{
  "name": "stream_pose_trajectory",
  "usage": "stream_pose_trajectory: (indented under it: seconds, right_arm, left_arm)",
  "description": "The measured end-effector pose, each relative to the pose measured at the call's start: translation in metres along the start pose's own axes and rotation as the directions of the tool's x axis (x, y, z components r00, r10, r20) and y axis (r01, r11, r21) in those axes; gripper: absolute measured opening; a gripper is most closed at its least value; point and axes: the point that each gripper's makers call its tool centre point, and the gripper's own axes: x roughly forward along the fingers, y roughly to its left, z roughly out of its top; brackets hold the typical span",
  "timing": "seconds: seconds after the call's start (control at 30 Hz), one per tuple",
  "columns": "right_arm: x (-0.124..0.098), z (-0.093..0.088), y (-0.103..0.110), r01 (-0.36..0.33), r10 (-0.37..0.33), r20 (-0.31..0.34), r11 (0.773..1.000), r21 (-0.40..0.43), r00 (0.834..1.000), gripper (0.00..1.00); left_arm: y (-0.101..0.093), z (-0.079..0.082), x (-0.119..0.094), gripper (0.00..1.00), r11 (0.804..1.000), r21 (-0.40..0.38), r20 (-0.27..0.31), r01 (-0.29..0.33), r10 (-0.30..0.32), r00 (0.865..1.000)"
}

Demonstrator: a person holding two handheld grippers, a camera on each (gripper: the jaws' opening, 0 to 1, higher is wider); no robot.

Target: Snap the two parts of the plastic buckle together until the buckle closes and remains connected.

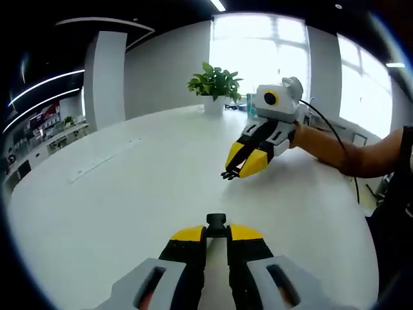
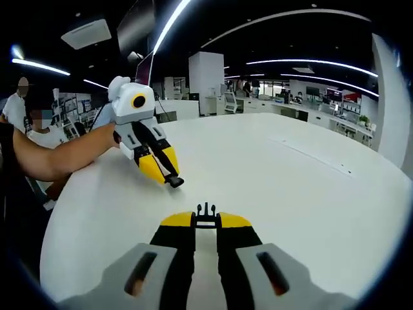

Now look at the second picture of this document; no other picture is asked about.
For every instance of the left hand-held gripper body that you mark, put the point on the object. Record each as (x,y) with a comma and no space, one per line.
(129,97)

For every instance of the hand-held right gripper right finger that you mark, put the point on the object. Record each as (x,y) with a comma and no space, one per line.
(238,235)

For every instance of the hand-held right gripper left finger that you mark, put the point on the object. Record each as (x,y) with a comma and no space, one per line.
(171,235)

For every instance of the black plastic buckle socket part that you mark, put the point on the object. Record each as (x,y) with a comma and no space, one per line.
(175,182)

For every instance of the black plastic buckle pronged part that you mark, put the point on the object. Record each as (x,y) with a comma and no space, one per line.
(206,221)

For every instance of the white ceiling air conditioner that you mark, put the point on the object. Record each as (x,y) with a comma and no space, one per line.
(86,34)

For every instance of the long curved ceiling light strip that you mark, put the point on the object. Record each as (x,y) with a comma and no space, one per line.
(169,27)

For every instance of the long white office counter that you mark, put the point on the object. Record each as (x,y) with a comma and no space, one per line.
(322,117)

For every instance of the small green desk plant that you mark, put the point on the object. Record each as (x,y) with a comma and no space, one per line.
(364,120)

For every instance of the red wall screen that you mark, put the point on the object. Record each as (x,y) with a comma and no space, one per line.
(342,94)

